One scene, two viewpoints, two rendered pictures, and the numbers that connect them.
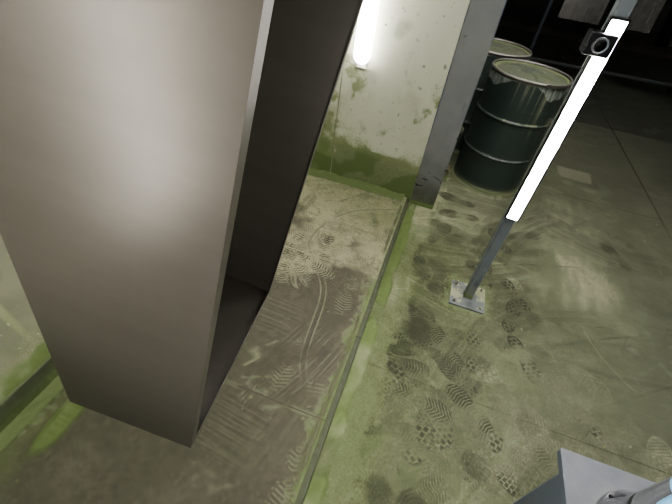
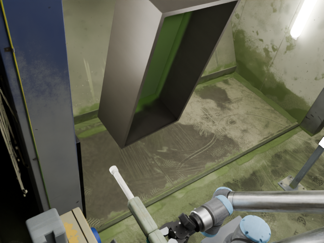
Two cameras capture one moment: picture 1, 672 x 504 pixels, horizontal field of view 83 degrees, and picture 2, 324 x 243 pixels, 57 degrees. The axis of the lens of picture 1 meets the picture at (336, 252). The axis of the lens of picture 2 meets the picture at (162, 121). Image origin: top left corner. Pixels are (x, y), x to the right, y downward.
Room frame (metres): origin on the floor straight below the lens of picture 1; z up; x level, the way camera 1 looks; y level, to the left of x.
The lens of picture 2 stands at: (-0.67, -0.77, 2.20)
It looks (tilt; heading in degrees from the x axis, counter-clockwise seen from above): 43 degrees down; 36
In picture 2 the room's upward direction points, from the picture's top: 10 degrees clockwise
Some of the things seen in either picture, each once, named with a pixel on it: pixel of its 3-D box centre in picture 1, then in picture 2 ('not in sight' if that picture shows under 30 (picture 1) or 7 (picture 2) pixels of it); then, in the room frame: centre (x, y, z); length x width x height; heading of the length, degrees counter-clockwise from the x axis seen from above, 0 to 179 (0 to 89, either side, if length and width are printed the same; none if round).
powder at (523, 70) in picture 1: (530, 73); not in sight; (3.04, -1.19, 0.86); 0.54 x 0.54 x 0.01
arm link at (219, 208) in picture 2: not in sight; (216, 210); (0.04, -0.61, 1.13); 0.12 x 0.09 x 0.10; 167
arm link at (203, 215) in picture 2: not in sight; (199, 219); (-0.04, -0.58, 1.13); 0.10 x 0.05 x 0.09; 77
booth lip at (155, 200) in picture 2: (357, 339); (213, 169); (1.12, -0.18, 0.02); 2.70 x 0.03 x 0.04; 167
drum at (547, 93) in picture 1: (506, 128); not in sight; (3.03, -1.19, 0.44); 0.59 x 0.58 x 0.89; 2
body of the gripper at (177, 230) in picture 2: not in sight; (183, 230); (-0.12, -0.57, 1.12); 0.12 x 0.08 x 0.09; 167
